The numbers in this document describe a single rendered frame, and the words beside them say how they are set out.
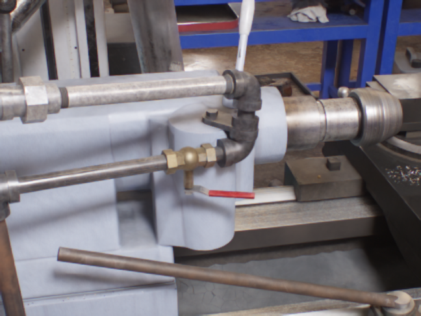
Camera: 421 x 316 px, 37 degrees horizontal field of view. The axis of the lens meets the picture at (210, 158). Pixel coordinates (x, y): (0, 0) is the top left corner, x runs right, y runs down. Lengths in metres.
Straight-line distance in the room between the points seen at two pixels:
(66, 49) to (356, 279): 1.15
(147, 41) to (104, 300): 0.84
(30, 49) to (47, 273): 1.21
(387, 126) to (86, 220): 0.45
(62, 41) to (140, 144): 1.18
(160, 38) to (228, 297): 0.68
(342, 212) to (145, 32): 0.66
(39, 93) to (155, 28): 0.94
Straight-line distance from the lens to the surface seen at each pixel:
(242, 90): 0.72
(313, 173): 1.25
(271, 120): 0.88
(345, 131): 0.95
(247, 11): 0.85
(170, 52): 1.58
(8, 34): 0.99
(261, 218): 1.18
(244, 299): 1.17
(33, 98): 0.62
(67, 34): 1.97
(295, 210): 1.21
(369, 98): 0.95
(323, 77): 3.47
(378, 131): 0.95
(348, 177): 1.25
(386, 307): 0.93
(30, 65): 2.02
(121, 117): 0.82
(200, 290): 1.19
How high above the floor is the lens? 1.50
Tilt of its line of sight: 29 degrees down
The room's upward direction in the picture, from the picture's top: straight up
